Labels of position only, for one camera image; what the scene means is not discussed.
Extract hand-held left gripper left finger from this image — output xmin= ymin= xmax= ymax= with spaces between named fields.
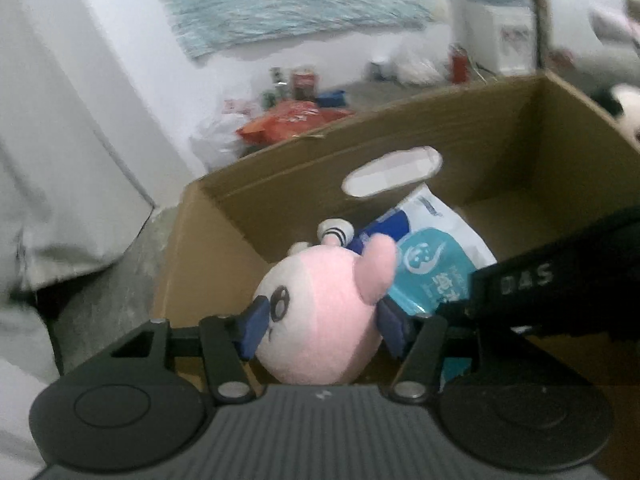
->
xmin=106 ymin=296 xmax=273 ymax=406

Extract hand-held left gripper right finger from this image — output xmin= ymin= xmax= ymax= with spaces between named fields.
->
xmin=377 ymin=300 xmax=533 ymax=404

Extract pink plush toy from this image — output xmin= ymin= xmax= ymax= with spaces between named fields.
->
xmin=252 ymin=217 xmax=401 ymax=386

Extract cardboard box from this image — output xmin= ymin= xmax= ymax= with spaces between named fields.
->
xmin=152 ymin=71 xmax=640 ymax=480

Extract teal wet wipes pack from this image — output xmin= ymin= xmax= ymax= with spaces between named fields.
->
xmin=387 ymin=227 xmax=481 ymax=317

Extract blue and white tissue pack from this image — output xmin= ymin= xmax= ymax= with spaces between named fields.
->
xmin=352 ymin=183 xmax=498 ymax=271

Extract black and white plush toy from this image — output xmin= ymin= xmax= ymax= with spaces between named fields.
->
xmin=590 ymin=82 xmax=640 ymax=152

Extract white plastic bag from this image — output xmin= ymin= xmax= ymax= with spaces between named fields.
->
xmin=395 ymin=49 xmax=447 ymax=86
xmin=190 ymin=100 xmax=261 ymax=172

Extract orange snack bag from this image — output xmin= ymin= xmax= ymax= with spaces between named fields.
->
xmin=236 ymin=100 xmax=353 ymax=147

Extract green bottles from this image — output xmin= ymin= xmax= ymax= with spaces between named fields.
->
xmin=262 ymin=66 xmax=289 ymax=109

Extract red bottle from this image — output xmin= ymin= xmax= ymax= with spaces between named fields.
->
xmin=447 ymin=44 xmax=471 ymax=85

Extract white cloth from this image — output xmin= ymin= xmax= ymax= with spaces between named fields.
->
xmin=0 ymin=0 xmax=157 ymax=292

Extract white water dispenser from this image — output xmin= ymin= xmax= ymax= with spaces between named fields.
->
xmin=447 ymin=0 xmax=538 ymax=76

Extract brown framed board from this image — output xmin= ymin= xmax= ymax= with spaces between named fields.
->
xmin=531 ymin=0 xmax=552 ymax=72

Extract teal wall hanging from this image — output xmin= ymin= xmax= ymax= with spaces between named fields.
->
xmin=147 ymin=0 xmax=436 ymax=61

